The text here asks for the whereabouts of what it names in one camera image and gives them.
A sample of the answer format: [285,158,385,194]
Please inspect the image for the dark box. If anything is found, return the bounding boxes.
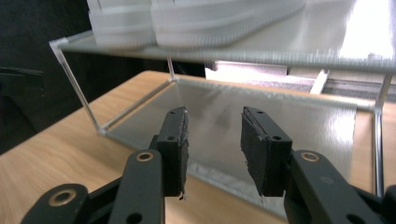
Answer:
[0,66,45,98]

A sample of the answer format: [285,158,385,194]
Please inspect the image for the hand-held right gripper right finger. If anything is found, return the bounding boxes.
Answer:
[239,105,293,198]

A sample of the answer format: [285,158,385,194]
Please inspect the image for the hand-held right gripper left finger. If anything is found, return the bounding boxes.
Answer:
[154,106,191,200]

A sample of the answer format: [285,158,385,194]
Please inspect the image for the white stand leg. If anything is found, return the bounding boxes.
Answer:
[309,69,330,95]

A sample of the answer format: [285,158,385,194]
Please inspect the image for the white sneaker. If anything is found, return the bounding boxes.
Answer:
[150,0,308,52]

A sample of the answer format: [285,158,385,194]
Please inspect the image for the silver metal shoe rack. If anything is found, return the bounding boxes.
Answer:
[49,0,396,219]

